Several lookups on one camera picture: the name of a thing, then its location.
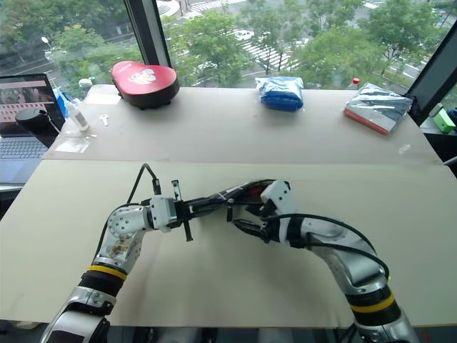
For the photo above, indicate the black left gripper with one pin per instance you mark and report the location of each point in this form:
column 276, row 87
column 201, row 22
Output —
column 182, row 214

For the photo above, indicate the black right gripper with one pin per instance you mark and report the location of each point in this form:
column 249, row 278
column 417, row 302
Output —
column 273, row 225

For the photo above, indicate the black grid pencil pouch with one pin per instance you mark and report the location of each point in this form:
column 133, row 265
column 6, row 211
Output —
column 239, row 189

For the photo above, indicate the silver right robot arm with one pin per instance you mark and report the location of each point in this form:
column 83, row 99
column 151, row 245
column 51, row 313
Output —
column 342, row 257

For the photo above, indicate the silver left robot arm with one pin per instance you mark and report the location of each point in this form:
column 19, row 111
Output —
column 118, row 246

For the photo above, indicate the red heart-shaped box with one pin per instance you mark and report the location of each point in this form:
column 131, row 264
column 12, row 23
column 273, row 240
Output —
column 146, row 82

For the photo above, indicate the laptop computer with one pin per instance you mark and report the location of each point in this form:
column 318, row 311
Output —
column 21, row 146

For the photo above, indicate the blue cloth in plastic bag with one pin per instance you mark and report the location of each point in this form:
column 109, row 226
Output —
column 282, row 94

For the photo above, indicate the small white key-shaped piece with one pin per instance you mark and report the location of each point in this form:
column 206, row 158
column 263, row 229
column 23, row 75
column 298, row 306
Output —
column 104, row 120

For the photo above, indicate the clear flat plastic bag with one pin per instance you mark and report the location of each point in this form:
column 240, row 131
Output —
column 75, row 144

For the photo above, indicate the white paper sheet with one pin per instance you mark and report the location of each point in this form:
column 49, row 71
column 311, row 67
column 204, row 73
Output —
column 103, row 99

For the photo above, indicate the small white labelled bottle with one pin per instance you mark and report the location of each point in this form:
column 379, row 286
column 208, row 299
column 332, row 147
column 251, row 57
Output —
column 78, row 118

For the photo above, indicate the clear tape scrap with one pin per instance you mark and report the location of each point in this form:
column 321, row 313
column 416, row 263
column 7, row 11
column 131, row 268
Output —
column 404, row 149

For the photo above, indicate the grey red packet in plastic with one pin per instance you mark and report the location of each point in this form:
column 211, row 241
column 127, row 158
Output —
column 378, row 109

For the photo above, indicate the clear bottle with red cap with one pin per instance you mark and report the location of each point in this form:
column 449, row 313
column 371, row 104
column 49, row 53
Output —
column 354, row 83

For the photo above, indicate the white round object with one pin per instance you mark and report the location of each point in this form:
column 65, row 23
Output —
column 85, row 84

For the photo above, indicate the blue plastic wrapping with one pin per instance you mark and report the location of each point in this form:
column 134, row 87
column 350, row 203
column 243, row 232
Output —
column 62, row 96

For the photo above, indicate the green box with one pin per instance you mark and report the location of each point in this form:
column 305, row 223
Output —
column 444, row 121

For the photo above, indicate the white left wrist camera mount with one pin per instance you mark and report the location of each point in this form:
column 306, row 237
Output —
column 162, row 212

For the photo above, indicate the black window post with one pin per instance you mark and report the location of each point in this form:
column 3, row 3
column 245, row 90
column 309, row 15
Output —
column 146, row 32

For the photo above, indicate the black slanted window frame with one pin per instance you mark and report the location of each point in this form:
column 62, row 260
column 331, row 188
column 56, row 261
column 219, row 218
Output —
column 437, row 68

